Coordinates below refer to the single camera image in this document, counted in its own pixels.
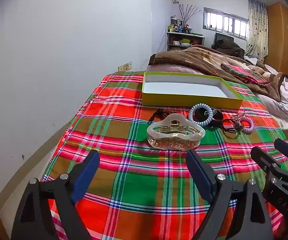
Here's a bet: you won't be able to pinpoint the wooden wardrobe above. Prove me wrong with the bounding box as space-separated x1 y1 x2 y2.
263 2 288 80

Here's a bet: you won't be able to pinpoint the wooden shelf unit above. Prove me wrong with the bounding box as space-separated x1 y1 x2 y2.
167 32 205 52

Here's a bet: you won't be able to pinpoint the folded plaid cloth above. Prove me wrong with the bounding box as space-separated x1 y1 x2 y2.
221 64 268 84

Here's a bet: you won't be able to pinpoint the gold hair clip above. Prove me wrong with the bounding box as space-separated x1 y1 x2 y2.
230 112 249 123

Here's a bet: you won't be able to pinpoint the brown blanket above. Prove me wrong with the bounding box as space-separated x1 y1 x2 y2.
148 45 288 105

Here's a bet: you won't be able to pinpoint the white floral quilt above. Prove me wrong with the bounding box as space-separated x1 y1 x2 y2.
255 65 288 138

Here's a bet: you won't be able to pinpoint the beige wall socket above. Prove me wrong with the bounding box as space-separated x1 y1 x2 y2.
118 61 133 72

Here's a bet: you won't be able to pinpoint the translucent cream hair claw clip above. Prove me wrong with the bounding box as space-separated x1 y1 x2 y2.
147 113 206 151

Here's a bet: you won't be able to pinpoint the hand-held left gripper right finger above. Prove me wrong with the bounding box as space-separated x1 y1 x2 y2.
186 150 274 240

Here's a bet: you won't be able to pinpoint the purple spiral hair tie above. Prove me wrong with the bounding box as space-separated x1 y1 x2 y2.
239 117 255 134

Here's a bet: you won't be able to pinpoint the black monitor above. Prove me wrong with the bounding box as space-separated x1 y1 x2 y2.
214 32 234 47

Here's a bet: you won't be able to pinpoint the plaid bed sheet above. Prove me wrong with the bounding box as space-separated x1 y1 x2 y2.
40 71 288 240

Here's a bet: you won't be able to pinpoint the patterned curtain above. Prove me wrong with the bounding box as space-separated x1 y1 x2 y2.
245 0 269 64

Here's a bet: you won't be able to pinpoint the blue spiral hair tie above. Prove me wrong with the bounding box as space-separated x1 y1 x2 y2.
188 103 213 127

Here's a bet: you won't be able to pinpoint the black bangle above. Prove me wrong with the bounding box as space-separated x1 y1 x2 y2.
192 107 224 129

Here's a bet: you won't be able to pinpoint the black cord necklace with bead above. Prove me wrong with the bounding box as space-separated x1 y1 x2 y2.
222 119 243 140

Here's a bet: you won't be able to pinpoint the yellow-green cardboard box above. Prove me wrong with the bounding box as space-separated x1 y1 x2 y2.
141 72 243 110

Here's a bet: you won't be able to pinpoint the dark bead bracelet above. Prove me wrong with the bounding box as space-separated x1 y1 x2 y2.
149 108 178 122

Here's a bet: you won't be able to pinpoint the dried branches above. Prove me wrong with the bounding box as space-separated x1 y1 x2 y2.
177 4 201 28

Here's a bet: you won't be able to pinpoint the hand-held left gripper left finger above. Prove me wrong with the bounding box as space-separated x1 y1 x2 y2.
11 150 101 240

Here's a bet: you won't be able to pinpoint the barred window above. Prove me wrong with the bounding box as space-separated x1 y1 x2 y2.
203 7 249 40

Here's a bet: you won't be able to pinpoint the group of bottles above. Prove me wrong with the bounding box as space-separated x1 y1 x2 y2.
168 15 193 34

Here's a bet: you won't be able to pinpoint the dark jacket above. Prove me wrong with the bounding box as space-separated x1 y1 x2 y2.
212 39 245 58

